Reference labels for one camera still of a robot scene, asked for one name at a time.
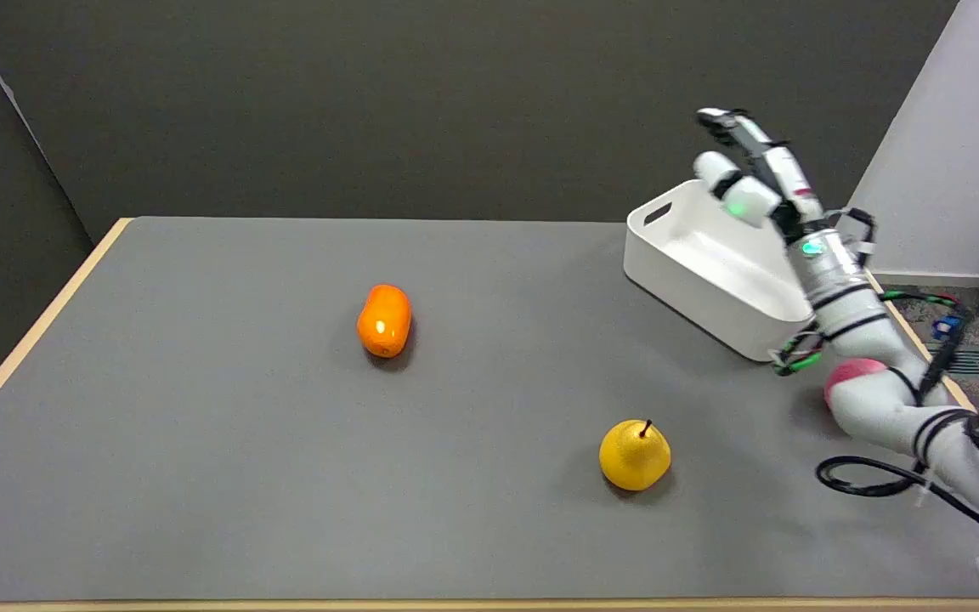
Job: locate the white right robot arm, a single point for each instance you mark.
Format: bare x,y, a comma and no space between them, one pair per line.
868,340

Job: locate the yellow pear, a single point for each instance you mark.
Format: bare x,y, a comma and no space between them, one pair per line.
634,456

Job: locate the orange mango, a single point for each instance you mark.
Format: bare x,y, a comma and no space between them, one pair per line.
384,320

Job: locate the metal floor vent grille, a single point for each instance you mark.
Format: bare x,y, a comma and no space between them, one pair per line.
978,361

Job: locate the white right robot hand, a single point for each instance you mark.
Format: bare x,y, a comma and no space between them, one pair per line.
774,183

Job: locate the pink peach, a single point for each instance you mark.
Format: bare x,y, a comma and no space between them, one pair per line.
848,374

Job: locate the white plastic bin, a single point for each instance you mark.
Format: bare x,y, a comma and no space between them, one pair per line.
715,272

